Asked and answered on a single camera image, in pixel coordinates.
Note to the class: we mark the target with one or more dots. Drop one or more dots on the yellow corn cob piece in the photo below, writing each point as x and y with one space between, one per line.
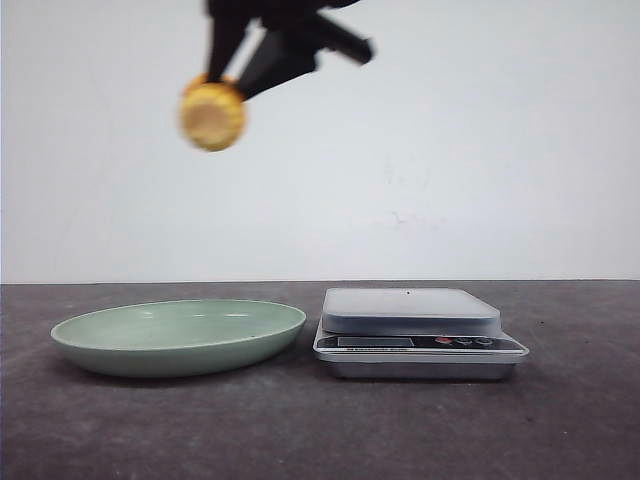
211 115

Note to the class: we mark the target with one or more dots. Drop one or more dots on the silver digital kitchen scale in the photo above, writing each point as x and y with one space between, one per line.
414 333

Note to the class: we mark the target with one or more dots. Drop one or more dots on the green oval plate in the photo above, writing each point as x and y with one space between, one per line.
177 338

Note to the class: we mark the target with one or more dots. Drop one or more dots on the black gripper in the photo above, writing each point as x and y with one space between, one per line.
289 45

